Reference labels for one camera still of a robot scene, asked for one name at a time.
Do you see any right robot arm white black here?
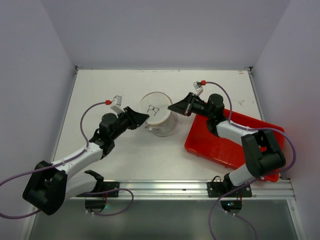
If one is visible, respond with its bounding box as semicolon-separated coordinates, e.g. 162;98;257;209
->
168;92;286;197

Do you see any aluminium mounting rail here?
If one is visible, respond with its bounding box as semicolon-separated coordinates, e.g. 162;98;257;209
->
67;179;296;201

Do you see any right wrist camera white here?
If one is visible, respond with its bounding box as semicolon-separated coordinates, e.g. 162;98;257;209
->
193;81;203;96

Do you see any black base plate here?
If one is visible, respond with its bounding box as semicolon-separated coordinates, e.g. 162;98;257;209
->
206;181;253;198
77;181;120;198

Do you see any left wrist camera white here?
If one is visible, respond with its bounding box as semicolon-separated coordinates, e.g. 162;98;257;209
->
110;95;124;115

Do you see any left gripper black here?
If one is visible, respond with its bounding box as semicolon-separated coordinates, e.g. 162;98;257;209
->
110;106;149;141

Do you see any white mesh laundry bag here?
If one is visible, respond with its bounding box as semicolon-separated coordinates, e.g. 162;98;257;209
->
138;91;178;137

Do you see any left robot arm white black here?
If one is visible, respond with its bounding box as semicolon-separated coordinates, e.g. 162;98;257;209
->
22;106;150;215

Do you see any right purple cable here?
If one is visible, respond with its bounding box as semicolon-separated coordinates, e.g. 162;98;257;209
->
205;80;297;240

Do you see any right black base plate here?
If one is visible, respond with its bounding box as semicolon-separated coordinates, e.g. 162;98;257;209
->
206;181;253;198

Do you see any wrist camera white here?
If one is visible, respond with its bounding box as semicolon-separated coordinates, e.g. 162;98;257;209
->
193;81;203;96
110;95;124;115

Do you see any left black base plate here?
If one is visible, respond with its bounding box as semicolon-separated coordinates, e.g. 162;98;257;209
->
77;181;120;198

